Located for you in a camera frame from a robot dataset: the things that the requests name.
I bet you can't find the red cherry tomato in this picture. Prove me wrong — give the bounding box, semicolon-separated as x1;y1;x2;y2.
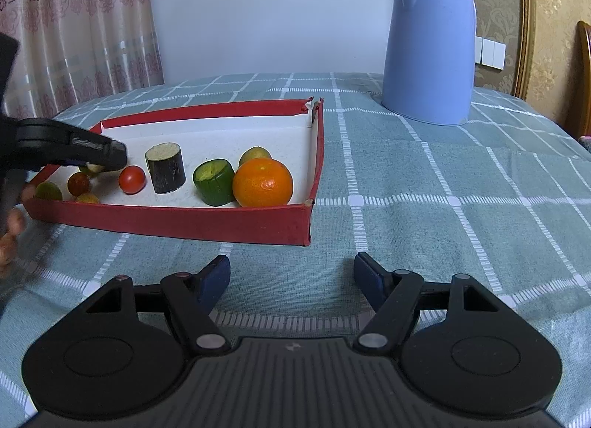
118;165;146;195
67;172;90;198

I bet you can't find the yellow-green round fruit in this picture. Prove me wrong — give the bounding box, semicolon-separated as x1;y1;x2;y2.
238;146;271;167

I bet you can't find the brown-yellow longan fruit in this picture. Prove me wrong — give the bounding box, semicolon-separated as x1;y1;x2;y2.
76;192;100;204

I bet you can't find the person's hand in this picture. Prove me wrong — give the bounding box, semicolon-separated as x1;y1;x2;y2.
0;207;26;280

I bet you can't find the green lime in tray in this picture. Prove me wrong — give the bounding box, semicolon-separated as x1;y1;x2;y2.
35;181;63;201

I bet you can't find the red cherry tomato in tray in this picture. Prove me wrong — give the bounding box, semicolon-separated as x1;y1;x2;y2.
67;172;90;198

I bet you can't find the pink patterned curtain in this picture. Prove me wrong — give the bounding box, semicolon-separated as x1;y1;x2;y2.
1;0;163;118

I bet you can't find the checked teal bedsheet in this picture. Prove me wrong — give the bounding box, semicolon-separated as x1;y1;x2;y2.
1;73;590;427

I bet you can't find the green cucumber chunk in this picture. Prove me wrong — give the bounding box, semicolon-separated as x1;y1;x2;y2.
192;159;235;207

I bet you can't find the orange mandarin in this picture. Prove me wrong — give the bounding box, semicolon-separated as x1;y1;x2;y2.
232;158;294;208

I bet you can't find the red shallow box tray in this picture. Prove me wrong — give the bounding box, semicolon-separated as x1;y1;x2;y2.
25;98;325;246

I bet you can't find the wooden chair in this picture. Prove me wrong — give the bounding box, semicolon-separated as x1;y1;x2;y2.
565;20;591;139

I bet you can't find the blue electric kettle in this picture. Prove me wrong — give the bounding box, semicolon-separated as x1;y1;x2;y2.
382;0;477;126

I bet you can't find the white wall switch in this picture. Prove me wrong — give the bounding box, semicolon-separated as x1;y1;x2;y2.
475;36;506;71

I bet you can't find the gold mirror frame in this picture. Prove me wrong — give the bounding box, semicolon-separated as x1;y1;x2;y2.
475;0;535;99

